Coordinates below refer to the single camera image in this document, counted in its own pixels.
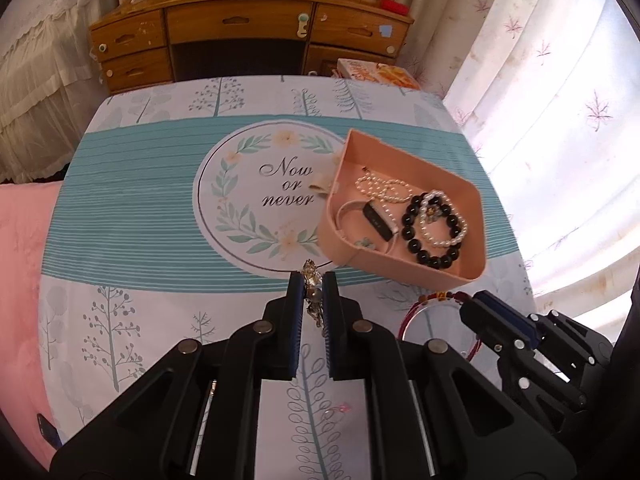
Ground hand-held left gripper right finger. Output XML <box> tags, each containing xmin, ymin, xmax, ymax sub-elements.
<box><xmin>321</xmin><ymin>271</ymin><xmax>578</xmax><ymax>480</ymax></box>

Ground red string bracelet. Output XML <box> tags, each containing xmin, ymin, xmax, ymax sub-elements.
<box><xmin>396</xmin><ymin>290</ymin><xmax>483</xmax><ymax>361</ymax></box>

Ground white lace furniture cover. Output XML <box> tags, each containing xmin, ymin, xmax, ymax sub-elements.
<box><xmin>0</xmin><ymin>0</ymin><xmax>123</xmax><ymax>184</ymax></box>

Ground wooden desk with drawers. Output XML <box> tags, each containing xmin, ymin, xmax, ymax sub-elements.
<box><xmin>88</xmin><ymin>0</ymin><xmax>416</xmax><ymax>96</ymax></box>

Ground black bead bracelet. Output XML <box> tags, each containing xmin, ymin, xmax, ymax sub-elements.
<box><xmin>401</xmin><ymin>192</ymin><xmax>463</xmax><ymax>269</ymax></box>

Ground white floral curtain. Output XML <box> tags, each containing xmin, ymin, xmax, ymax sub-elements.
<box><xmin>397</xmin><ymin>0</ymin><xmax>640</xmax><ymax>323</ymax></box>

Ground pink blanket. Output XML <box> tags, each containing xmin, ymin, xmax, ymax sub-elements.
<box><xmin>0</xmin><ymin>181</ymin><xmax>68</xmax><ymax>466</ymax></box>

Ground dark blue phone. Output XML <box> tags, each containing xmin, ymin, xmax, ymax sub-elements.
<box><xmin>36</xmin><ymin>412</ymin><xmax>64</xmax><ymax>449</ymax></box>

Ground pink plastic box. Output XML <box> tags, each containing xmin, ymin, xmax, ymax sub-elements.
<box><xmin>319</xmin><ymin>128</ymin><xmax>488</xmax><ymax>287</ymax></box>

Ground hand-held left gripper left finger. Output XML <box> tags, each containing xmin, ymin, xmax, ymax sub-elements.
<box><xmin>49</xmin><ymin>271</ymin><xmax>307</xmax><ymax>480</ymax></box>

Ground tree print tablecloth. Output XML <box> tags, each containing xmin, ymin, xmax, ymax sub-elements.
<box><xmin>37</xmin><ymin>75</ymin><xmax>538</xmax><ymax>480</ymax></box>

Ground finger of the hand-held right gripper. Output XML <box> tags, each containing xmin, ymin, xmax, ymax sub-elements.
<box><xmin>530</xmin><ymin>310</ymin><xmax>615</xmax><ymax>386</ymax></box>
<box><xmin>459</xmin><ymin>290</ymin><xmax>590</xmax><ymax>413</ymax></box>

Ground pearl bracelet with charm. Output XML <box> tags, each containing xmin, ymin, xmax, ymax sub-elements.
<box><xmin>419</xmin><ymin>189</ymin><xmax>469</xmax><ymax>249</ymax></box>

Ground pearl necklace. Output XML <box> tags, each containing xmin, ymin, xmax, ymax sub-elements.
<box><xmin>355</xmin><ymin>166</ymin><xmax>413</xmax><ymax>206</ymax></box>

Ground orange snack box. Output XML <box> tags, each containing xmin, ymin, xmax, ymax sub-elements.
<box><xmin>335</xmin><ymin>58</ymin><xmax>424</xmax><ymax>92</ymax></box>

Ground beige strap watch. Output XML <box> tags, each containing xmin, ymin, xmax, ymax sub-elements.
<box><xmin>309</xmin><ymin>174</ymin><xmax>402</xmax><ymax>257</ymax></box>

